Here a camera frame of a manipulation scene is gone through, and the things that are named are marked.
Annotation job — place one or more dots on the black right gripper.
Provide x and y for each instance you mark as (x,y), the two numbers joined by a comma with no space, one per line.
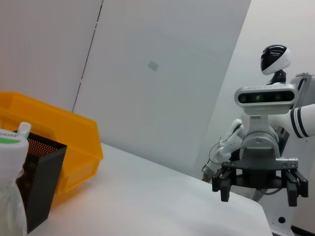
(258,175)

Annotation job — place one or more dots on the clear green-label water bottle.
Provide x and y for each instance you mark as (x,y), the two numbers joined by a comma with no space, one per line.
(9,152)

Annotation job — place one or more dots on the black mesh pen holder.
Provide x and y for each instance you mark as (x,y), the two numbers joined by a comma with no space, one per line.
(41,172)

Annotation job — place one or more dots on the silver right wrist connector stub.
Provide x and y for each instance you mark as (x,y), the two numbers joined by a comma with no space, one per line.
(286,159)

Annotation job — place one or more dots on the white articulated robot hand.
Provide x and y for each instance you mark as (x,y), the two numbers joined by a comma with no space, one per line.
(231,145)

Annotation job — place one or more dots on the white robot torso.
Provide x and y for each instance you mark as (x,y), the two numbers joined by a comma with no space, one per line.
(305,93)

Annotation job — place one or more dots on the black white robot head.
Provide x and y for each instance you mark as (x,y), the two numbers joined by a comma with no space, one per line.
(275,59)

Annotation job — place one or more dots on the yellow plastic bin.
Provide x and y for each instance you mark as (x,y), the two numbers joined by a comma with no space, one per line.
(73,137)

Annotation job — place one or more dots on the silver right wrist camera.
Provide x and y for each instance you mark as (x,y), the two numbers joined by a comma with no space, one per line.
(265,98)

